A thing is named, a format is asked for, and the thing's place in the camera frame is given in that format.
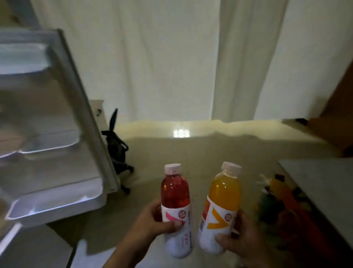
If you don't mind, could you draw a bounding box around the black office chair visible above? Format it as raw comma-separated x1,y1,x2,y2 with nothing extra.
101,108,135,195

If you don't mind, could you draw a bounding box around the orange drink bottle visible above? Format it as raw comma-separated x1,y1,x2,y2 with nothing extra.
197,161,242,255

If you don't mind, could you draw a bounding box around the white table with black legs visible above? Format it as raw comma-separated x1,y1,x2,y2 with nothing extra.
278,159,353,249

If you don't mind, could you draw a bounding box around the person's right hand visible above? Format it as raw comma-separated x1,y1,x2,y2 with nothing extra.
215,208,272,268

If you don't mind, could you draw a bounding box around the red drink bottle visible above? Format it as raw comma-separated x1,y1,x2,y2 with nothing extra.
161,163,193,259

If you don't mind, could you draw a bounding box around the white curtain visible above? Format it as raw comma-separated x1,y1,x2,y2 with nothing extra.
30,0,353,123

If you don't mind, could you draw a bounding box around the brown wooden furniture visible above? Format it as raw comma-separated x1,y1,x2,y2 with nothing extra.
307,60,353,158

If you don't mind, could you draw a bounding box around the person's left hand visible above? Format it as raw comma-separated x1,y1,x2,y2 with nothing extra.
121,198,184,265

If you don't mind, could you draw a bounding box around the silver refrigerator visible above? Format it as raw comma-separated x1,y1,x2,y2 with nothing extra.
0,26,121,268

